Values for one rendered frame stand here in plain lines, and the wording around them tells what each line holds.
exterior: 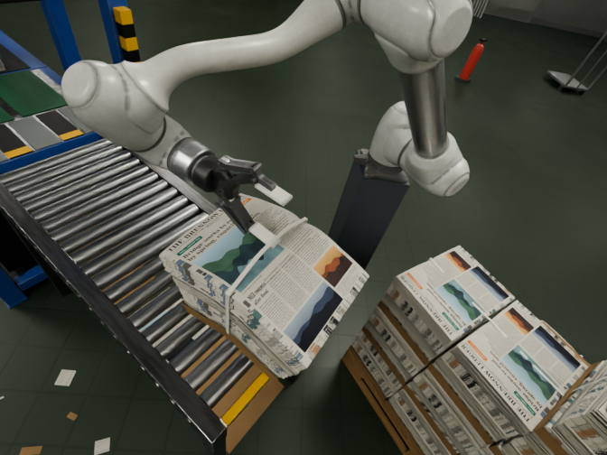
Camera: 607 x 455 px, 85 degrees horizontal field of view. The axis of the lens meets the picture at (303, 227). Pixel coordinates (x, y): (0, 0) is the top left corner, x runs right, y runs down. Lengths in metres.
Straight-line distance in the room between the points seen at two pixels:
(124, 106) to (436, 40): 0.54
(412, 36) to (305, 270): 0.51
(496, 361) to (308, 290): 0.75
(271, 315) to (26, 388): 1.55
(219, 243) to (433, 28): 0.60
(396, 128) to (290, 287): 0.75
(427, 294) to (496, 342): 0.26
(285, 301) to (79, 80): 0.52
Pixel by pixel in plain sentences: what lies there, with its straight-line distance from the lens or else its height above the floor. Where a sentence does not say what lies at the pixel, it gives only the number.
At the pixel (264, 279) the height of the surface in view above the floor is 1.18.
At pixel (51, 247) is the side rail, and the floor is 0.80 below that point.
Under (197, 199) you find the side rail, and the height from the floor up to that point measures 0.80.
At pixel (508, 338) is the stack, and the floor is 0.83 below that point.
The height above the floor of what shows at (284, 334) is 1.15.
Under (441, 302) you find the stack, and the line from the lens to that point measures 1.30.
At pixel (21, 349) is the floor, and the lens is 2.18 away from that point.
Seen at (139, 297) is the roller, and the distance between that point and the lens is 1.18.
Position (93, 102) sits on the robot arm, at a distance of 0.63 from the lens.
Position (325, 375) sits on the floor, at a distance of 1.93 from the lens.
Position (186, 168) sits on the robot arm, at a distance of 0.73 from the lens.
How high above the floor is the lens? 1.79
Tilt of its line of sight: 47 degrees down
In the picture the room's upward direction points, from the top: 14 degrees clockwise
